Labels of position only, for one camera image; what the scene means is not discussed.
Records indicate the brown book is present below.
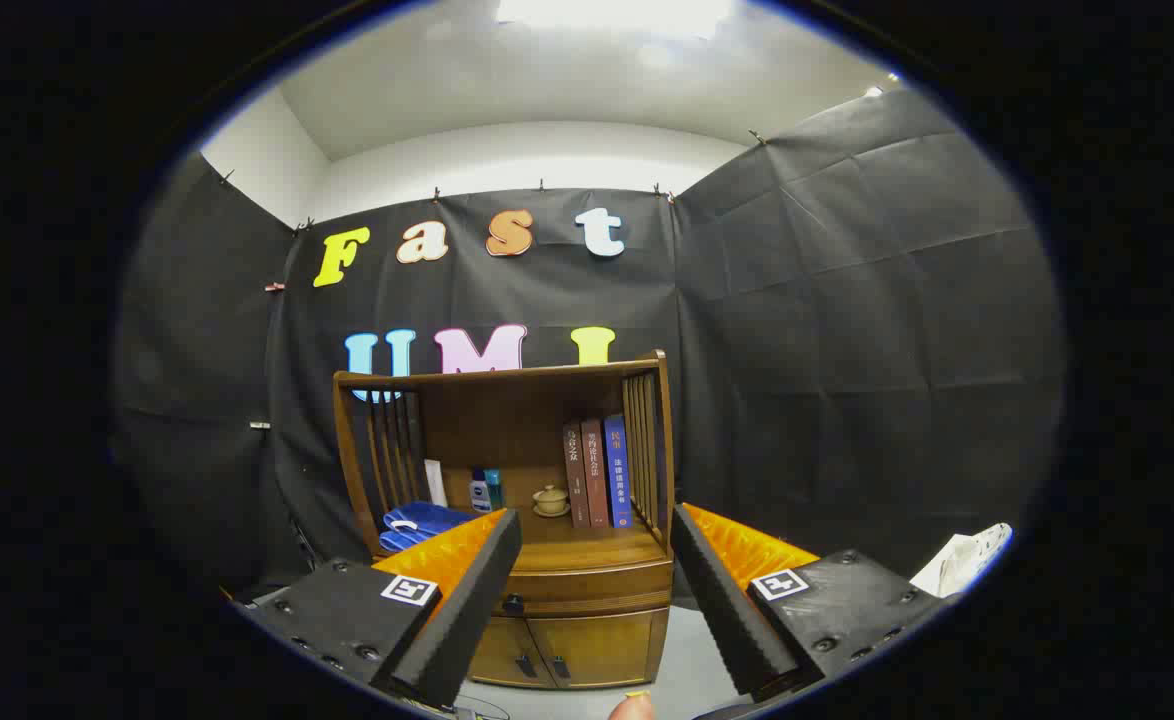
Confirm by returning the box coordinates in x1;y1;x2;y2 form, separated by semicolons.
581;418;611;529
563;422;591;529

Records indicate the wooden cabinet door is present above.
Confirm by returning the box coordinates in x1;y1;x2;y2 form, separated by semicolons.
527;610;670;689
467;617;556;689

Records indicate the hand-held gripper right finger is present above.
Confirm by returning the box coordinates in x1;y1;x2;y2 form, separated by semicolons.
669;503;958;701

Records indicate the folded blue towel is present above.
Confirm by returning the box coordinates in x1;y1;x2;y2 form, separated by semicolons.
379;502;478;553

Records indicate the wooden countertop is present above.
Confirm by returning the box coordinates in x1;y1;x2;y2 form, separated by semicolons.
379;505;670;576

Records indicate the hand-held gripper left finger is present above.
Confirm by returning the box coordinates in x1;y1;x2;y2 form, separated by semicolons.
232;508;523;711

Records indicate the ceiling light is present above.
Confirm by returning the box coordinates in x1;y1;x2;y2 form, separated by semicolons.
495;0;738;39

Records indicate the blue book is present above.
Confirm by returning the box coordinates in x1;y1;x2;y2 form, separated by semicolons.
603;414;634;529

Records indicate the brown wooden cabinet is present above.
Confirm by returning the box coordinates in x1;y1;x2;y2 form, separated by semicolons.
332;350;676;691

